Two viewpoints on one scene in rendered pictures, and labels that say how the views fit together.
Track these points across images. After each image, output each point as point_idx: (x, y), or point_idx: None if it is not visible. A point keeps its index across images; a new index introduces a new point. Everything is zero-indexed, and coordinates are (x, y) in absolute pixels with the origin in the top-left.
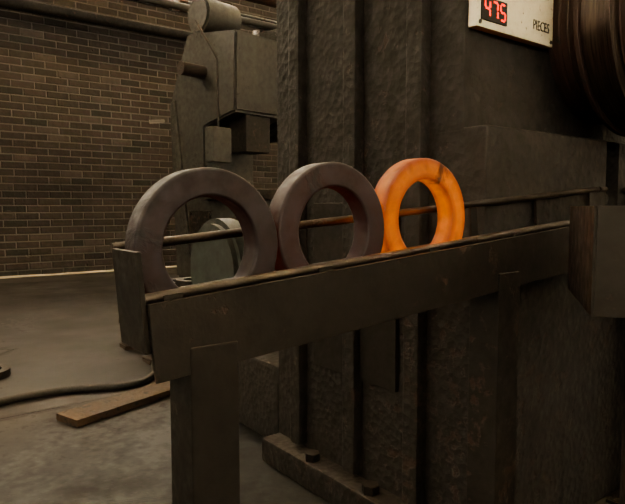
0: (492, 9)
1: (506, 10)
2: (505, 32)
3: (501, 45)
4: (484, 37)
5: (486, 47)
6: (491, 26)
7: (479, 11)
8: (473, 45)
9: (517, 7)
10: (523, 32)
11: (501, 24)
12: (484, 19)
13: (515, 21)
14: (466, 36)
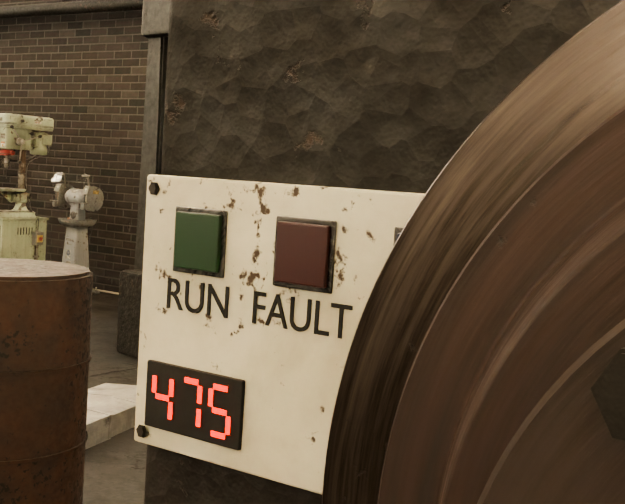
0: (181, 400)
1: (236, 403)
2: (239, 467)
3: (277, 494)
4: (209, 464)
5: (216, 494)
6: (184, 446)
7: (143, 404)
8: (170, 483)
9: (294, 390)
10: (321, 473)
11: (216, 444)
12: (154, 427)
13: (284, 435)
14: (149, 457)
